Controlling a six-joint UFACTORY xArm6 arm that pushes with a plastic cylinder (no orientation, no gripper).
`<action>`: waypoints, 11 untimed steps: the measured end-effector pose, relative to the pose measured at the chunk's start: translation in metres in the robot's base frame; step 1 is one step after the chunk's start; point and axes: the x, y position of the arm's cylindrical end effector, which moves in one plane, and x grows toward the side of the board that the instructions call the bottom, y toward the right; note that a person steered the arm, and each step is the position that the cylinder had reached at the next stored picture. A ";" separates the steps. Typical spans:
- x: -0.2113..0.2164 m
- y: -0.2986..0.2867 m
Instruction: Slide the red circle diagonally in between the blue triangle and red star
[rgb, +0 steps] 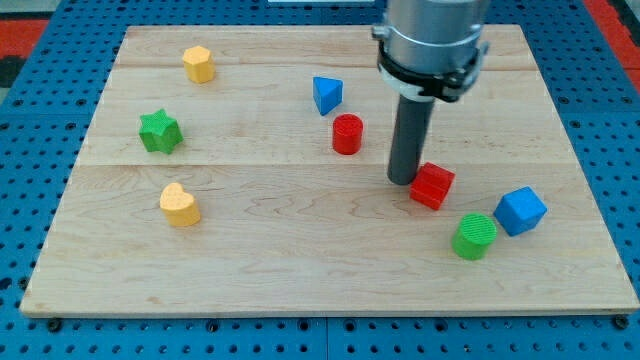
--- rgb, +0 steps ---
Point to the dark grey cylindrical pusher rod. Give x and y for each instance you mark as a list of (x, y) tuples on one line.
[(410, 130)]

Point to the red cylinder block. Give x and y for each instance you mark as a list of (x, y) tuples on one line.
[(347, 131)]

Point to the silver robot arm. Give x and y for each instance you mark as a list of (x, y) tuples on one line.
[(428, 50)]

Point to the red star block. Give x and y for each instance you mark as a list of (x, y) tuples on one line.
[(431, 185)]

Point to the blue triangle block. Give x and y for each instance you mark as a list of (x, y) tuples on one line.
[(327, 94)]

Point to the green star block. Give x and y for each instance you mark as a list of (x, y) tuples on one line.
[(159, 132)]

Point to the green cylinder block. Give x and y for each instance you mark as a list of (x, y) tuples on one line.
[(475, 234)]

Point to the blue cube block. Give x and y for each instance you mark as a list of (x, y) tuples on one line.
[(520, 211)]

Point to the wooden board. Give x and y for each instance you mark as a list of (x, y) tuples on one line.
[(290, 227)]

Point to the yellow hexagon block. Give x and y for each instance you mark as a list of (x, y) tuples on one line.
[(198, 64)]

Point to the yellow heart block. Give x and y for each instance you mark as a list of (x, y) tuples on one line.
[(179, 207)]

